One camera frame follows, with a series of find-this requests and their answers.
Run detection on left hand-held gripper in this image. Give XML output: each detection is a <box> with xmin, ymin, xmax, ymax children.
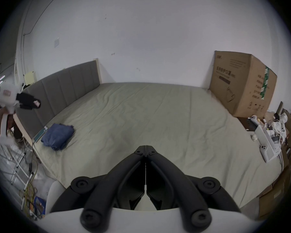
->
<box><xmin>0</xmin><ymin>80</ymin><xmax>42</xmax><ymax>145</ymax></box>

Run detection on white hand controller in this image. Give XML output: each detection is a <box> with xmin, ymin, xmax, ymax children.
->
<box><xmin>250</xmin><ymin>115</ymin><xmax>263</xmax><ymax>126</ymax></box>

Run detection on flat brown cardboard carton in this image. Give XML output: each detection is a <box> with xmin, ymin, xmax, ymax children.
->
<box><xmin>257</xmin><ymin>163</ymin><xmax>291</xmax><ymax>219</ymax></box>

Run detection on spare white hand-held gripper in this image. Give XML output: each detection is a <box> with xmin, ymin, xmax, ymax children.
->
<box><xmin>254</xmin><ymin>125</ymin><xmax>282</xmax><ymax>163</ymax></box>

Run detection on dark blue folded garment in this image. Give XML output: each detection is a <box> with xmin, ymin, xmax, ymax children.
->
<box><xmin>41</xmin><ymin>123</ymin><xmax>75</xmax><ymax>151</ymax></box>

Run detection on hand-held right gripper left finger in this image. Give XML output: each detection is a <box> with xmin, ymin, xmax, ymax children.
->
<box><xmin>50</xmin><ymin>145</ymin><xmax>146</xmax><ymax>229</ymax></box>

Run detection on bed with beige sheet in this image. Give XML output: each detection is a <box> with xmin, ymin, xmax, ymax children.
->
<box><xmin>32</xmin><ymin>82</ymin><xmax>285</xmax><ymax>209</ymax></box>

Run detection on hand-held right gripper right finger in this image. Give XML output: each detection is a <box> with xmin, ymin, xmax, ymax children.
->
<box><xmin>146</xmin><ymin>145</ymin><xmax>242</xmax><ymax>230</ymax></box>

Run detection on grey padded headboard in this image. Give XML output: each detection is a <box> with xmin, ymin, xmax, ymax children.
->
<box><xmin>19</xmin><ymin>60</ymin><xmax>102</xmax><ymax>140</ymax></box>

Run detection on large brown cardboard carton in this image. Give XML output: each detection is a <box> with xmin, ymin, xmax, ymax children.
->
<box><xmin>209</xmin><ymin>50</ymin><xmax>278</xmax><ymax>118</ymax></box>

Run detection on teal flat card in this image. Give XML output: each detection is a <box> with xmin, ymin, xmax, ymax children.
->
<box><xmin>33</xmin><ymin>126</ymin><xmax>48</xmax><ymax>142</ymax></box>

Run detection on white step ladder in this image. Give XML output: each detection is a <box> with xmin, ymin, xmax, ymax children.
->
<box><xmin>10</xmin><ymin>148</ymin><xmax>33</xmax><ymax>186</ymax></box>

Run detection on beige wall box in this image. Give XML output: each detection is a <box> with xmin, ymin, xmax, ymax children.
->
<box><xmin>24</xmin><ymin>71</ymin><xmax>36</xmax><ymax>85</ymax></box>

